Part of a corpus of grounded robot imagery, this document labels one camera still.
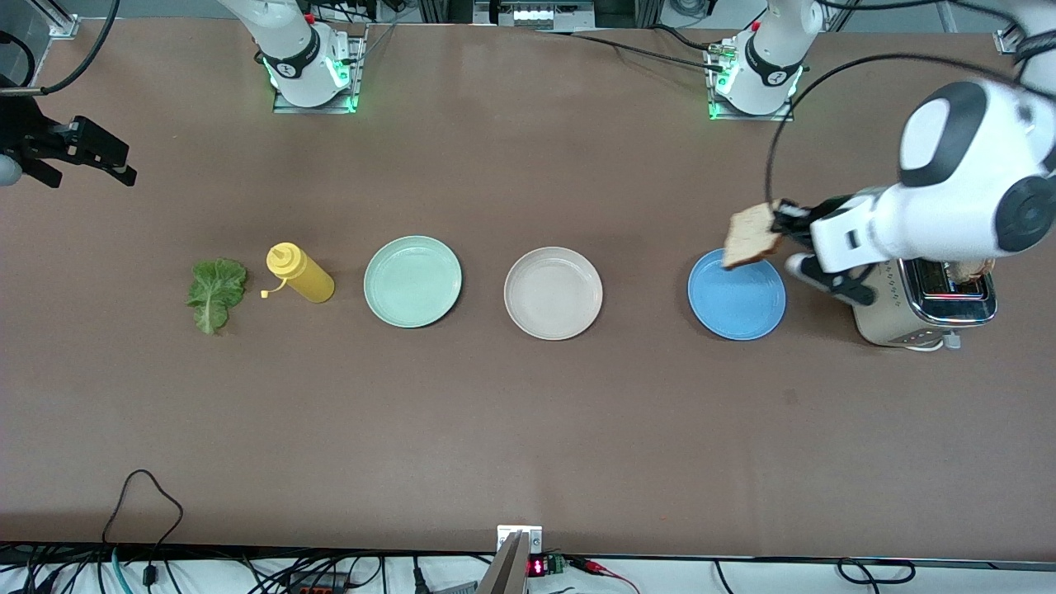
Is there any green lettuce leaf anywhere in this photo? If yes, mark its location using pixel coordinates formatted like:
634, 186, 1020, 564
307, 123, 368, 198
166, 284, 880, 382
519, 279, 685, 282
186, 258, 248, 336

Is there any yellow mustard squeeze bottle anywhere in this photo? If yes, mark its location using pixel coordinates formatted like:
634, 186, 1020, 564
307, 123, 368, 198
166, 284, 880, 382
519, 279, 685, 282
261, 243, 336, 304

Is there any blue plate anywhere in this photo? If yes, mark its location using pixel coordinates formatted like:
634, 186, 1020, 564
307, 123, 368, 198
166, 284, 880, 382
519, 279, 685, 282
687, 247, 787, 342

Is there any beige plate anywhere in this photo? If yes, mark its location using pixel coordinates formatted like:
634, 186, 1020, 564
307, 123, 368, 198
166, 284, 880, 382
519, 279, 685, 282
503, 247, 604, 342

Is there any light green plate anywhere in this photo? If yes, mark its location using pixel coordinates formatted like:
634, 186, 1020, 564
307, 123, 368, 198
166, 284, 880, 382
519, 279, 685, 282
364, 236, 463, 329

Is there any beige chrome toaster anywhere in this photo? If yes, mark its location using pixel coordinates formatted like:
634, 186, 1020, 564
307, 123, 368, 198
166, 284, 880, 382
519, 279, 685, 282
854, 257, 999, 352

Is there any grey equipment box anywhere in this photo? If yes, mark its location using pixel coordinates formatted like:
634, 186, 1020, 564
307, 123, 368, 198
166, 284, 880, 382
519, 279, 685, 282
474, 0, 595, 27

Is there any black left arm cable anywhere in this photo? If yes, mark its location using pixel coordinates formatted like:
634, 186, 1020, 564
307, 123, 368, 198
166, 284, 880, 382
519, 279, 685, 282
765, 0, 1056, 207

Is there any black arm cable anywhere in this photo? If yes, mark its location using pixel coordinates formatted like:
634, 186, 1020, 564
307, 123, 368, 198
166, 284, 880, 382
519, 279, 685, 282
765, 0, 1056, 207
0, 0, 121, 96

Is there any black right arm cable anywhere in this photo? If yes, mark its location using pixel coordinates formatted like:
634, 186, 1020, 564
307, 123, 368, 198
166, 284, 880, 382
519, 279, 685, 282
0, 0, 121, 96

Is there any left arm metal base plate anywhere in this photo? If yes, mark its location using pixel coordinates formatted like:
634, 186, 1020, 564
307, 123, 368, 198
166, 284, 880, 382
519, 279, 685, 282
705, 41, 797, 123

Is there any black cable across table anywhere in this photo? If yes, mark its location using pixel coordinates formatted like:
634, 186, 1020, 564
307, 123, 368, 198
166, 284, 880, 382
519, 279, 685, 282
536, 25, 731, 75

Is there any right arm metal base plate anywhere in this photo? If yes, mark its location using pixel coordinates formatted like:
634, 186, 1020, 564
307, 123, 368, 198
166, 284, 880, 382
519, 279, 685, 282
272, 23, 369, 115

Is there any black coiled cable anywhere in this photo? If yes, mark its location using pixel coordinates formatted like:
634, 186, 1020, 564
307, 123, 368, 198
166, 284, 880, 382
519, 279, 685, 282
837, 559, 917, 585

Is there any red wire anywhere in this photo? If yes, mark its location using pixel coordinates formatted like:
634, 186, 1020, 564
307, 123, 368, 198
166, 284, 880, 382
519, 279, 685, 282
573, 558, 640, 594

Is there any thin black looped cable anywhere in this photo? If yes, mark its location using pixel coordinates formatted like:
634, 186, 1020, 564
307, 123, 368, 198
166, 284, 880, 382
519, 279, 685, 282
103, 469, 184, 588

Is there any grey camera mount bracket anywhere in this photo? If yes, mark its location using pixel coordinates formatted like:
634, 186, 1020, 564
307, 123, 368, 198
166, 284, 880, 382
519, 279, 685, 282
477, 526, 544, 594

